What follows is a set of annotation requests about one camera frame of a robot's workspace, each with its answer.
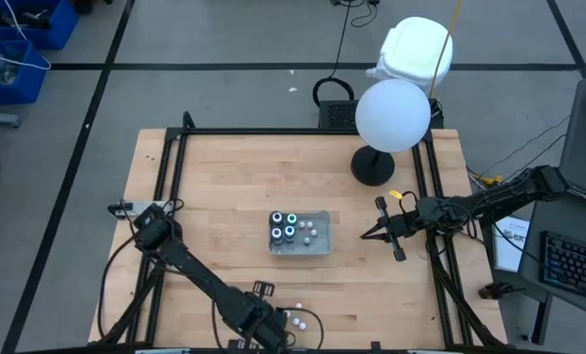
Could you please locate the grey plastic tray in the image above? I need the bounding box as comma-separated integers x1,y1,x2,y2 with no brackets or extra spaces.
266,209,333,257

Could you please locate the black backlit keyboard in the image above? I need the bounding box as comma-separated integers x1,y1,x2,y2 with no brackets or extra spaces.
541,230,586,305

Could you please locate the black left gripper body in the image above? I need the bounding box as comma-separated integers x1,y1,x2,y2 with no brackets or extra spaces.
223,280,294,354

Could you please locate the white globe lamp black base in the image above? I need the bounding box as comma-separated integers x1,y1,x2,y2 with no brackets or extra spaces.
350,78,433,188

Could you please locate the black perforated box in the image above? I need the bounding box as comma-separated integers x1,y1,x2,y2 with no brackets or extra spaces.
318,97,445,131

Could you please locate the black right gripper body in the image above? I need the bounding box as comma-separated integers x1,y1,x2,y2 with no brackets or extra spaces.
375,196,425,263

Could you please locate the white printed paper sheet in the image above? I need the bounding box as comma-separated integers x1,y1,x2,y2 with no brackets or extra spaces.
492,214,533,274

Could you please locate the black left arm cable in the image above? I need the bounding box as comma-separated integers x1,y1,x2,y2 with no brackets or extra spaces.
95,233,145,340

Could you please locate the yellow hanging cord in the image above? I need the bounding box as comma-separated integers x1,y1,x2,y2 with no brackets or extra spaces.
428,0,465,99

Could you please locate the blue plastic storage bin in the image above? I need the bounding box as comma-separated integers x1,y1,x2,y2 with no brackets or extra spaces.
0,0,81,51
0,39,51,107

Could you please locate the grey desk with keyboard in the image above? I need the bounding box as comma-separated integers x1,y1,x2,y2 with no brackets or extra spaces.
517,182,586,324

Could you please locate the white cable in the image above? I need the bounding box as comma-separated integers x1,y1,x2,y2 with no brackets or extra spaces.
0,0,52,71

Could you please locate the black looped floor cable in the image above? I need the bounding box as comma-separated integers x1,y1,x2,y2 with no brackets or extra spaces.
312,0,356,108

